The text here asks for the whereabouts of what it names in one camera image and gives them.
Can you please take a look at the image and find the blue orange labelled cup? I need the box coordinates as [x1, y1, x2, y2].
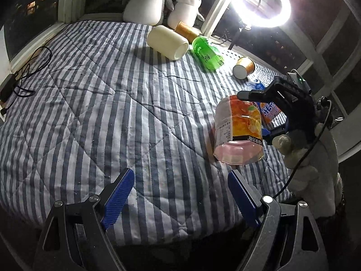
[246, 79, 281, 124]

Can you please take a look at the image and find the brown paper cup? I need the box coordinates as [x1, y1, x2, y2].
[233, 56, 255, 79]

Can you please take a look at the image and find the ring light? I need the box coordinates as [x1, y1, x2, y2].
[231, 0, 292, 28]

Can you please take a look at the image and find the striped blue white quilt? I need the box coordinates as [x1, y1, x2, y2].
[0, 19, 294, 246]

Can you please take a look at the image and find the hand in fuzzy grey glove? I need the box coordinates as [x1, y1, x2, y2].
[272, 123, 343, 218]

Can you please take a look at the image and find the large penguin plush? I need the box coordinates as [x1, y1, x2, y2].
[122, 0, 174, 26]

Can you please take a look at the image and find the black tripod stand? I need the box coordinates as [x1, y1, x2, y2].
[228, 23, 248, 50]

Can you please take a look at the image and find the small penguin plush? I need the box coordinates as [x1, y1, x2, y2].
[167, 0, 205, 29]

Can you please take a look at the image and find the black cable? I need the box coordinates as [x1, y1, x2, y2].
[0, 45, 53, 116]

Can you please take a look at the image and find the pink cup with orange label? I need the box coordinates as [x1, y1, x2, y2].
[213, 95, 264, 166]

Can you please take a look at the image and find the green plastic cup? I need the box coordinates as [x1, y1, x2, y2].
[192, 36, 224, 70]

